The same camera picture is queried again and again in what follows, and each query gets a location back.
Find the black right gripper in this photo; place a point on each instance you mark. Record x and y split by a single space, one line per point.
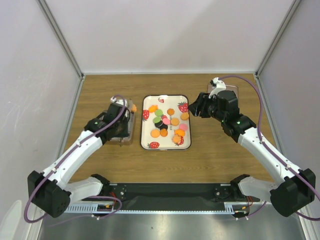
197 106

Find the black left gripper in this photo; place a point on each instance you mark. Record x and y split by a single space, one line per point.
125 132

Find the orange fish cookie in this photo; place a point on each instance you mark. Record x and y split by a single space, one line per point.
134 108
179 132

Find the pink sandwich cookie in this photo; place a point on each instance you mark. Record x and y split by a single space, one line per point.
166 121

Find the green round cookie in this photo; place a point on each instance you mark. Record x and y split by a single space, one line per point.
158 112
157 119

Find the metal serving tongs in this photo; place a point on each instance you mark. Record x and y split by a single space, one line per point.
130 117

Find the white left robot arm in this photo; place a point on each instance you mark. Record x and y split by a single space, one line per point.
51 191

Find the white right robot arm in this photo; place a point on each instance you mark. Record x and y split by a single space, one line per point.
292 188

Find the gold cookie tin box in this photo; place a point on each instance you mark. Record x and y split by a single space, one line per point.
110 131

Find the gold tin lid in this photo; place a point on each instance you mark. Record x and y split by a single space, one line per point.
227 87

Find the white strawberry tray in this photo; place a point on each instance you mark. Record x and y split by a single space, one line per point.
180 120

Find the orange flower cookie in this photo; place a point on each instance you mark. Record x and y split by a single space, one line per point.
176 139

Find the round biscuit lower left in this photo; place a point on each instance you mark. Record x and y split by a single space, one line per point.
155 133

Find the black sandwich cookie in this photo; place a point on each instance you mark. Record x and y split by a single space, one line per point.
163 126

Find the orange chocolate chip cookie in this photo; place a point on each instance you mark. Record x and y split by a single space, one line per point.
163 132

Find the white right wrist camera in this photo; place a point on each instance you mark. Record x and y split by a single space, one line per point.
215 81

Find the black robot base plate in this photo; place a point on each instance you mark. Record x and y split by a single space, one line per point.
181 192

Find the white cable duct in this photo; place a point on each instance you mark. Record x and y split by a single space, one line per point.
148 206

